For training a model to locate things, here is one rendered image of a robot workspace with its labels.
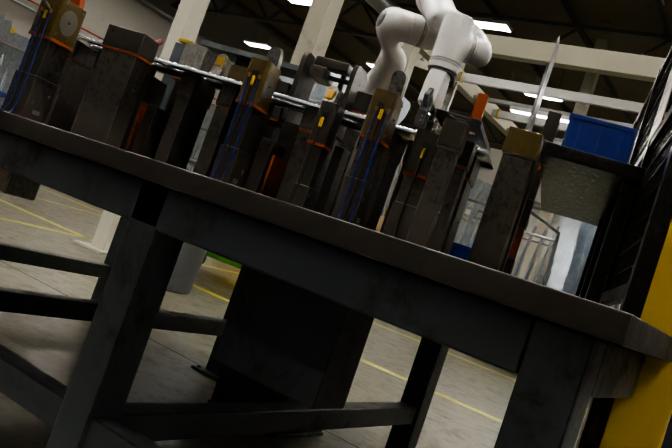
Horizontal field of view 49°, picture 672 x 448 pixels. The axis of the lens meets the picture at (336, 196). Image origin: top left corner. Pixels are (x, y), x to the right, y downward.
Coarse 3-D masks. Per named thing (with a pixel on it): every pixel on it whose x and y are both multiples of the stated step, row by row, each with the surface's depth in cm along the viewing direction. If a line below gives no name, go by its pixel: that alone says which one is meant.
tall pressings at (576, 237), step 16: (576, 224) 803; (560, 240) 806; (576, 240) 813; (592, 240) 865; (560, 256) 800; (576, 256) 823; (560, 272) 795; (576, 272) 817; (560, 288) 790; (576, 288) 856
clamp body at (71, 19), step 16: (48, 0) 206; (64, 0) 205; (48, 16) 205; (64, 16) 207; (80, 16) 213; (32, 32) 206; (48, 32) 205; (64, 32) 209; (32, 48) 205; (48, 48) 206; (64, 48) 212; (32, 64) 206; (48, 64) 208; (16, 80) 204; (32, 80) 204; (48, 80) 209; (16, 96) 205; (32, 96) 205; (48, 96) 211; (16, 112) 204; (32, 112) 207; (48, 112) 213
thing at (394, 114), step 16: (384, 96) 175; (368, 112) 176; (384, 112) 174; (368, 128) 175; (384, 128) 174; (368, 144) 175; (384, 144) 177; (368, 160) 175; (352, 176) 174; (368, 176) 175; (352, 192) 174; (368, 192) 178; (336, 208) 175; (352, 208) 174
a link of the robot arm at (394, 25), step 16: (384, 16) 236; (400, 16) 236; (416, 16) 238; (384, 32) 238; (400, 32) 237; (416, 32) 237; (384, 48) 242; (400, 48) 248; (384, 64) 248; (400, 64) 248; (368, 80) 256; (384, 80) 253
